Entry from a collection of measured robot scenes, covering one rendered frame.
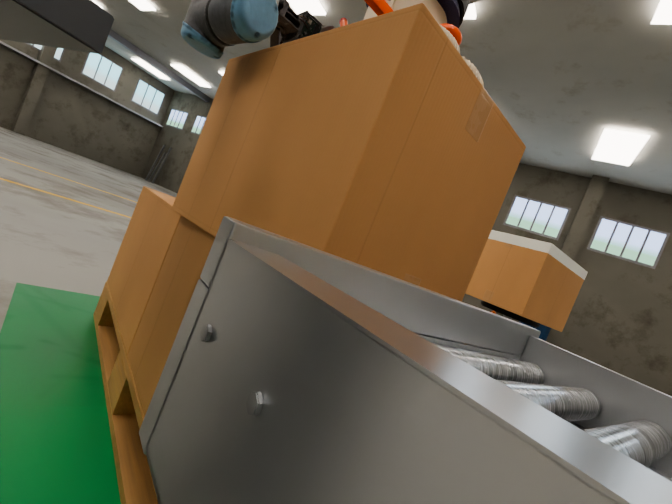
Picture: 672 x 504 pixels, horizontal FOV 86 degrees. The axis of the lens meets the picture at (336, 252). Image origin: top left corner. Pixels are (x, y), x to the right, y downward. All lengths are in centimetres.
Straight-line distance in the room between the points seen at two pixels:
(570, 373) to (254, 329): 65
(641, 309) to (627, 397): 861
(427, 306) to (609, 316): 881
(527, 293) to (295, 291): 192
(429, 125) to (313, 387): 45
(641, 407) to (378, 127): 59
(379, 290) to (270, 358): 23
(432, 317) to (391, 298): 10
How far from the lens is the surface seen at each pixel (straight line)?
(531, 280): 210
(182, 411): 31
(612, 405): 78
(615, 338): 929
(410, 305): 47
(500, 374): 62
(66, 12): 46
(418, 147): 55
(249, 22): 79
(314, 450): 18
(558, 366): 80
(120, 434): 106
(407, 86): 52
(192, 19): 92
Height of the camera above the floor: 63
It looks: 2 degrees down
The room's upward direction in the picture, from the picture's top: 22 degrees clockwise
